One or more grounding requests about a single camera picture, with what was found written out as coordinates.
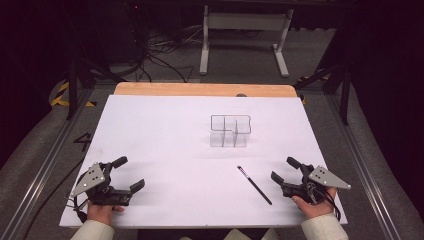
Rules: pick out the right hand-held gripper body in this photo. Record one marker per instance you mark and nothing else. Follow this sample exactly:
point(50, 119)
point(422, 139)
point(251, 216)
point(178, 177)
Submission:
point(325, 178)

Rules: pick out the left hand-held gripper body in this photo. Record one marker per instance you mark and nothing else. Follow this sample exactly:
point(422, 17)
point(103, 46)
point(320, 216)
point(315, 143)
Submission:
point(115, 197)

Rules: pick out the black pen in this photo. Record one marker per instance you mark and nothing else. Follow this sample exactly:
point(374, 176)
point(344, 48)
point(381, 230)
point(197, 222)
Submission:
point(255, 185)

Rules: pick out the clear acrylic organizer box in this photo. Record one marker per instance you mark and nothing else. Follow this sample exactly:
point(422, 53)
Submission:
point(233, 140)

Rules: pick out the person's left hand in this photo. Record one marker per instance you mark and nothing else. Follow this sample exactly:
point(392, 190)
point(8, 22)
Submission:
point(99, 213)

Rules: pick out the person's right hand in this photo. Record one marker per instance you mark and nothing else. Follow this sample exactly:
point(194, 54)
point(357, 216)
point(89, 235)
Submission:
point(318, 209)

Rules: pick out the white table mat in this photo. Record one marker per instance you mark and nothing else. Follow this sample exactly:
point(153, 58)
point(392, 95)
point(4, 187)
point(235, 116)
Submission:
point(173, 140)

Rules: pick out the yellow black floor tape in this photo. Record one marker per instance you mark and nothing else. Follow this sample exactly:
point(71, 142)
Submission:
point(60, 96)

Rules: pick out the black tripod stand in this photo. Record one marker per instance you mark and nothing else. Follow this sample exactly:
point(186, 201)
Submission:
point(75, 76)
point(340, 80)

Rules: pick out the wooden board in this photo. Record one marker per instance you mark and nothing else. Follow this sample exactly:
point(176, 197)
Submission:
point(200, 89)

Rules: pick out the white metal stand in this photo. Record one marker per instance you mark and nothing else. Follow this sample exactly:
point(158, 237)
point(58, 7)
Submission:
point(246, 20)

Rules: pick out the aluminium floor rail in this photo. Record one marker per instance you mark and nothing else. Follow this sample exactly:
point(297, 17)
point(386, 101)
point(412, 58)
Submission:
point(363, 166)
point(43, 160)

